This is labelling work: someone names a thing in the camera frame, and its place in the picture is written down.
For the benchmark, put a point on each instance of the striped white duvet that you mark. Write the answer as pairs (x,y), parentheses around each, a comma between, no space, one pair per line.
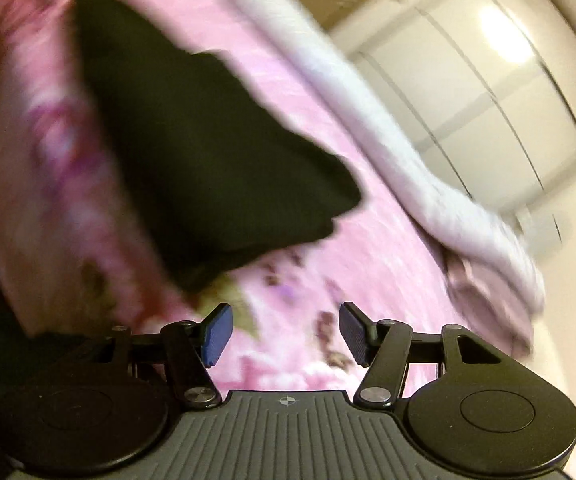
(445,213)

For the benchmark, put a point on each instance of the white wardrobe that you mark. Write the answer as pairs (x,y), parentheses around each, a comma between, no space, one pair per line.
(466,84)

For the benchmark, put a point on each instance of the mauve pillow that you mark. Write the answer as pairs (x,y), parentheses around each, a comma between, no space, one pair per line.
(490,306)

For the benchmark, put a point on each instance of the black zip jacket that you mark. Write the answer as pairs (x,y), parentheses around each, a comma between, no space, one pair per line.
(124,155)

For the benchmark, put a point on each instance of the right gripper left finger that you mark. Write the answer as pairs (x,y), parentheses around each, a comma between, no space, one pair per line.
(190,349)

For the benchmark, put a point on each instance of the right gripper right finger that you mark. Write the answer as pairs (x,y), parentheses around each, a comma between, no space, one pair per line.
(383,348)

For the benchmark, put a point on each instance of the pink rose bedspread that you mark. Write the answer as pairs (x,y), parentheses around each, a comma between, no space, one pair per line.
(286,304)

